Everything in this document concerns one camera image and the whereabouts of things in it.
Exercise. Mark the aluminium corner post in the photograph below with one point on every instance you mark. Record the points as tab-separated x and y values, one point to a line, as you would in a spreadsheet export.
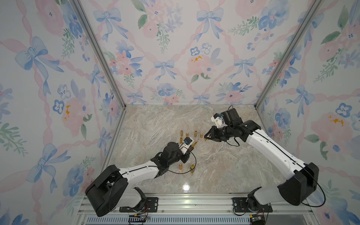
301	30
77	6

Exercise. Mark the aluminium corner post left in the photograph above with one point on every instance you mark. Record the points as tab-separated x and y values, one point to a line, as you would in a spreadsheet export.
77	6

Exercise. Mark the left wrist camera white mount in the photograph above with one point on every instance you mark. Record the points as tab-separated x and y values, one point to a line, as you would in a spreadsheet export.
186	146

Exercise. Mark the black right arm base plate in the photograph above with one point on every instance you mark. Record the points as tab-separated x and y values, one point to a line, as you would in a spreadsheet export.
240	205

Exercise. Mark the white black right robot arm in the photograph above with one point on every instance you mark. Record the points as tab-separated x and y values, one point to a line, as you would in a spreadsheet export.
300	178

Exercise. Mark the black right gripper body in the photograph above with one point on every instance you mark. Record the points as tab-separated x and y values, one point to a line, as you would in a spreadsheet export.
222	132

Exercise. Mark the green circuit board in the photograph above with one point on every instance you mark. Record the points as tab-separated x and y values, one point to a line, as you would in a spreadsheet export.
257	220

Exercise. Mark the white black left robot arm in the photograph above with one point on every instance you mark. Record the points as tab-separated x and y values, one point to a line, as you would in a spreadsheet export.
115	187

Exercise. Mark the aluminium corner post right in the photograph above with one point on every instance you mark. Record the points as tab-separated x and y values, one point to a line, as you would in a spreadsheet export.
301	30

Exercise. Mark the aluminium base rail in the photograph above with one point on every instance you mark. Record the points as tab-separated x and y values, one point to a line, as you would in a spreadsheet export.
199	209

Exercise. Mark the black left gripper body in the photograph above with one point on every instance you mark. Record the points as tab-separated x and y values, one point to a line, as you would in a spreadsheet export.
183	157

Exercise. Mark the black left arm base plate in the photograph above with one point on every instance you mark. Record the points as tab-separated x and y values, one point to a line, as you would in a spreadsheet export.
149	205

